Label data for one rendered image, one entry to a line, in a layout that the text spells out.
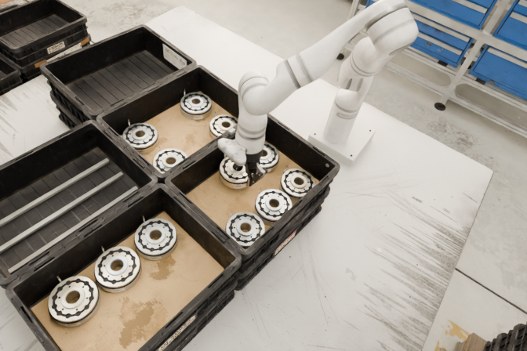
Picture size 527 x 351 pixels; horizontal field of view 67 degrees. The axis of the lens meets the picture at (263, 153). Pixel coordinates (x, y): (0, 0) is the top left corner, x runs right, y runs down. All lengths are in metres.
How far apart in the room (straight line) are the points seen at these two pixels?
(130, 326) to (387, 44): 0.81
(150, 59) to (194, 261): 0.83
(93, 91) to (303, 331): 1.00
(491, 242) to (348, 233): 1.33
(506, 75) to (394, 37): 2.10
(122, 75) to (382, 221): 1.02
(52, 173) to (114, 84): 0.40
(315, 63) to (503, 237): 1.92
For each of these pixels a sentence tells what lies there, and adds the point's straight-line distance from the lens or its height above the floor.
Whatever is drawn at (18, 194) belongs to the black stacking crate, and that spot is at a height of 0.83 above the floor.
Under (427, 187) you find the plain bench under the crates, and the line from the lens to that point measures 1.54.
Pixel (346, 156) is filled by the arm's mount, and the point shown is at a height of 0.73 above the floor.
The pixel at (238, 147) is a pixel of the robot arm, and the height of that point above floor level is 1.04.
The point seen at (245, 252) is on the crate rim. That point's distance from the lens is 0.95.
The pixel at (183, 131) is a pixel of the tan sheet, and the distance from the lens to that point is 1.30.
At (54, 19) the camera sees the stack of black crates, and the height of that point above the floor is 0.49.
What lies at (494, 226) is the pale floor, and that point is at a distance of 2.60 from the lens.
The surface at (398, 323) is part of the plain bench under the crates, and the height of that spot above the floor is 0.70.
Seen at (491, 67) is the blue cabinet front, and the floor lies 0.42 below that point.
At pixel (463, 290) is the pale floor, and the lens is 2.28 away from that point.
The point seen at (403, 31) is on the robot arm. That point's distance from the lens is 0.87.
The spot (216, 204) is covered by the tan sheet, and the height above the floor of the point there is 0.83.
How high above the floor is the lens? 1.78
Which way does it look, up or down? 49 degrees down
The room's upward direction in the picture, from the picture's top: 11 degrees clockwise
